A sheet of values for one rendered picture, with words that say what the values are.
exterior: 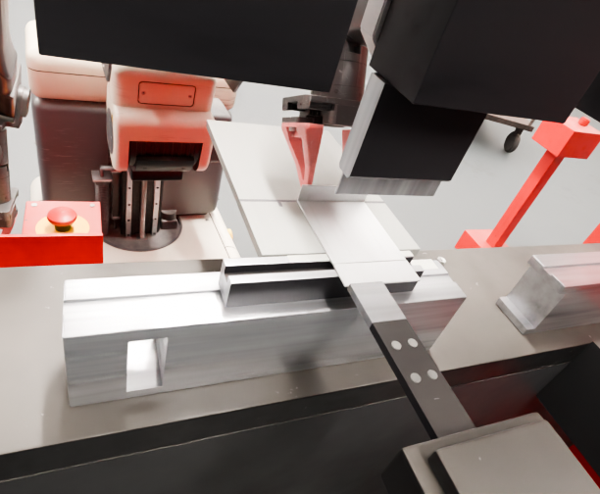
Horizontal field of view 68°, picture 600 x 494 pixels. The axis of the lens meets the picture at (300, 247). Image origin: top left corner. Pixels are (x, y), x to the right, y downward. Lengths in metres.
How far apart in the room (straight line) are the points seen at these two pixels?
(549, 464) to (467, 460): 0.06
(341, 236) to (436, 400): 0.19
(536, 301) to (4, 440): 0.61
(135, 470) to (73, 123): 1.03
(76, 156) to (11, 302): 0.93
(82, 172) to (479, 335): 1.16
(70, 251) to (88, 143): 0.76
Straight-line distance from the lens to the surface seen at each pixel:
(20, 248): 0.67
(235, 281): 0.37
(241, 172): 0.51
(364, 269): 0.43
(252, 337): 0.41
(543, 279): 0.68
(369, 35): 0.35
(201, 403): 0.45
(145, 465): 0.50
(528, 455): 0.33
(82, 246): 0.66
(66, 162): 1.43
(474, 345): 0.62
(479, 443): 0.31
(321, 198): 0.49
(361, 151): 0.33
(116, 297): 0.39
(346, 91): 0.48
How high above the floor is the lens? 1.26
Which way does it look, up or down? 37 degrees down
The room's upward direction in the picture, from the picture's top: 19 degrees clockwise
